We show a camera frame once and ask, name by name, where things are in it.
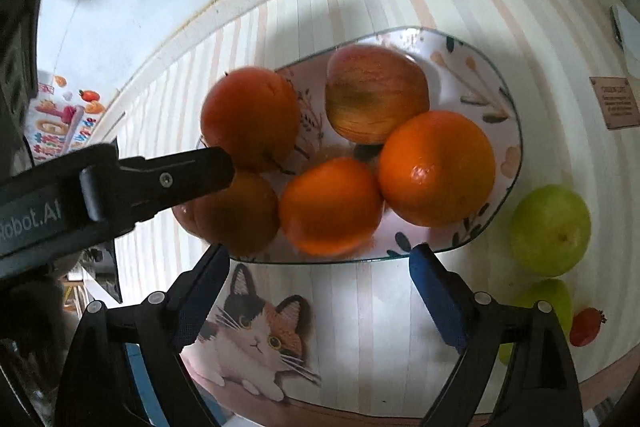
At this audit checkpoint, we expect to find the white paper sheet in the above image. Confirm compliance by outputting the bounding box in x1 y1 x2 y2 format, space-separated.
611 4 640 79

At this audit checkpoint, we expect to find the dark red orange fruit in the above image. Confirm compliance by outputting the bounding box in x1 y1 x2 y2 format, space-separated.
171 171 280 257

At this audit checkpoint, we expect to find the red yellow apple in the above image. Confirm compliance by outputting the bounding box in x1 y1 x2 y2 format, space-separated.
324 44 431 145

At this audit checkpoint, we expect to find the floral oval ceramic plate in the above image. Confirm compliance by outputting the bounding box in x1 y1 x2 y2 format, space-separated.
171 26 524 265

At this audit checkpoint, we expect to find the green apple small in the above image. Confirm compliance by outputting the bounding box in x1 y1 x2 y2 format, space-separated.
498 279 573 366

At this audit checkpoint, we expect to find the large orange top left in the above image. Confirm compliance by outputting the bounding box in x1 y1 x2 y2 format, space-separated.
201 66 300 173

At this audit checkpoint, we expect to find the small red tomato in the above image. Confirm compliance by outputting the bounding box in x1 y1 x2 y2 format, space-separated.
570 308 606 347

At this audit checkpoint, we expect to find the green apple large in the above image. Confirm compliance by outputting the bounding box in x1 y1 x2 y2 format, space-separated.
509 184 591 277

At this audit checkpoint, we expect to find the colourful fruit wall sticker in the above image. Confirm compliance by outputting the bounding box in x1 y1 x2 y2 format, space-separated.
25 70 107 165

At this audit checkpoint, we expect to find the orange front middle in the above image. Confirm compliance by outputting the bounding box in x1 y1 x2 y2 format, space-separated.
279 157 384 257

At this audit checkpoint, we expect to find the orange right side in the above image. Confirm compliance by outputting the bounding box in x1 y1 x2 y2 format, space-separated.
378 110 496 228

